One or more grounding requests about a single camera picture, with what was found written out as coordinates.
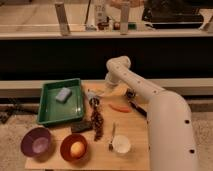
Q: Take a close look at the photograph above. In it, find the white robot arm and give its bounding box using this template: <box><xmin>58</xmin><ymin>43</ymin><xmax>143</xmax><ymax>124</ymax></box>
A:
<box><xmin>105</xmin><ymin>56</ymin><xmax>199</xmax><ymax>171</ymax></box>

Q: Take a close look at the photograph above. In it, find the green plastic tray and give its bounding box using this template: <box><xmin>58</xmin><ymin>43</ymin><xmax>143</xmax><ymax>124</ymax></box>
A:
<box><xmin>37</xmin><ymin>78</ymin><xmax>85</xmax><ymax>127</ymax></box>

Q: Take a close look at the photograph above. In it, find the orange carrot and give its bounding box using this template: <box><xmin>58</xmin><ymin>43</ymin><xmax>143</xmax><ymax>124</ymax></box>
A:
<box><xmin>109</xmin><ymin>104</ymin><xmax>131</xmax><ymax>113</ymax></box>

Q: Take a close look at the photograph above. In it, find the blue sponge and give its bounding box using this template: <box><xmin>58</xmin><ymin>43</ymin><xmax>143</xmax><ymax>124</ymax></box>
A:
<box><xmin>55</xmin><ymin>87</ymin><xmax>72</xmax><ymax>103</ymax></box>

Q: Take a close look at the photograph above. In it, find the wooden table board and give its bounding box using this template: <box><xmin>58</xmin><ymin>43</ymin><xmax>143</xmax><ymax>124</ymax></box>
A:
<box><xmin>25</xmin><ymin>84</ymin><xmax>150</xmax><ymax>171</ymax></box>

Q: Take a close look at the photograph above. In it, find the dark scrub pad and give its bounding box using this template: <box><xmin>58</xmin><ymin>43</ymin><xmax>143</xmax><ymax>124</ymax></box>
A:
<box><xmin>71</xmin><ymin>120</ymin><xmax>92</xmax><ymax>133</ymax></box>

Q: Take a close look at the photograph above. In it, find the white cup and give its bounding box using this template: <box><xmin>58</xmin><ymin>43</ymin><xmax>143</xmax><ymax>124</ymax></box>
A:
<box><xmin>112</xmin><ymin>135</ymin><xmax>131</xmax><ymax>154</ymax></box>

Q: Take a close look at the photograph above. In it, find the metal fork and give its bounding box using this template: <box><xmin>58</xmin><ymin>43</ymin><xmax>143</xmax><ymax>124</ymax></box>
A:
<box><xmin>108</xmin><ymin>122</ymin><xmax>116</xmax><ymax>151</ymax></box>

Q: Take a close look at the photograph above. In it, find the white carton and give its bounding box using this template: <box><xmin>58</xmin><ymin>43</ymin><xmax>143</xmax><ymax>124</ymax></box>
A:
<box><xmin>94</xmin><ymin>0</ymin><xmax>107</xmax><ymax>25</ymax></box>

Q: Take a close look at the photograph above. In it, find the yellow lemon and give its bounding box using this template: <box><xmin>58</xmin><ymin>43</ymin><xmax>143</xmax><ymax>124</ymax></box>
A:
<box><xmin>70</xmin><ymin>141</ymin><xmax>85</xmax><ymax>158</ymax></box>

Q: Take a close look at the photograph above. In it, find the orange bowl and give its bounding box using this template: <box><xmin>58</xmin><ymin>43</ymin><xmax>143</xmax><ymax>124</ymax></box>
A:
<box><xmin>60</xmin><ymin>134</ymin><xmax>87</xmax><ymax>162</ymax></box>

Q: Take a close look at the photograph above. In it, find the purple bowl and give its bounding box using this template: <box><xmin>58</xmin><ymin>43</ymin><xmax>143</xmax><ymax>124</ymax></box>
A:
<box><xmin>20</xmin><ymin>127</ymin><xmax>51</xmax><ymax>157</ymax></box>

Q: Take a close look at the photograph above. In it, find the black case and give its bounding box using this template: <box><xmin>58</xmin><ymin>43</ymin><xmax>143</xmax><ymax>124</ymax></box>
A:
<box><xmin>142</xmin><ymin>0</ymin><xmax>204</xmax><ymax>29</ymax></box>

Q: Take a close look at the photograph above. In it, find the grey post right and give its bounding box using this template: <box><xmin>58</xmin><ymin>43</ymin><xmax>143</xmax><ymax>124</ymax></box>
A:
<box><xmin>120</xmin><ymin>1</ymin><xmax>130</xmax><ymax>35</ymax></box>

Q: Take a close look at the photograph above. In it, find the grey post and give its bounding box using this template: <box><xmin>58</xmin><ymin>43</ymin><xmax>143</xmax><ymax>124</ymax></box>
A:
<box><xmin>120</xmin><ymin>1</ymin><xmax>130</xmax><ymax>35</ymax></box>
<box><xmin>55</xmin><ymin>2</ymin><xmax>70</xmax><ymax>36</ymax></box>

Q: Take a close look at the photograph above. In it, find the grey post left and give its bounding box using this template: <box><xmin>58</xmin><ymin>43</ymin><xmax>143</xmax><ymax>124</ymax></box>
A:
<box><xmin>55</xmin><ymin>2</ymin><xmax>70</xmax><ymax>36</ymax></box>

